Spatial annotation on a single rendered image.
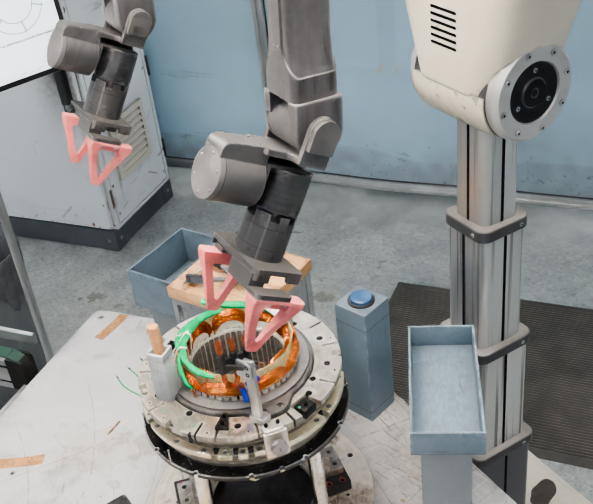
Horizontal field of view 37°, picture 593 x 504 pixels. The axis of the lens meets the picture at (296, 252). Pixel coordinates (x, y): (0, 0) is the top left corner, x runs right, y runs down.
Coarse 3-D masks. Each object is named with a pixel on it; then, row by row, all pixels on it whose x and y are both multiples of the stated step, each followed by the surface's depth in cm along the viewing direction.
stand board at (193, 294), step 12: (300, 264) 168; (180, 276) 168; (216, 276) 167; (168, 288) 166; (180, 288) 165; (192, 288) 165; (216, 288) 164; (240, 288) 163; (276, 288) 162; (288, 288) 164; (180, 300) 166; (192, 300) 164; (228, 300) 160; (240, 300) 160
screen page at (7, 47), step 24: (0, 0) 205; (24, 0) 208; (48, 0) 212; (0, 24) 206; (24, 24) 210; (48, 24) 213; (0, 48) 207; (24, 48) 211; (0, 72) 209; (24, 72) 212
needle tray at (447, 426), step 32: (416, 352) 149; (448, 352) 148; (416, 384) 143; (448, 384) 142; (480, 384) 136; (416, 416) 137; (448, 416) 136; (480, 416) 132; (416, 448) 130; (448, 448) 129; (480, 448) 129; (448, 480) 144
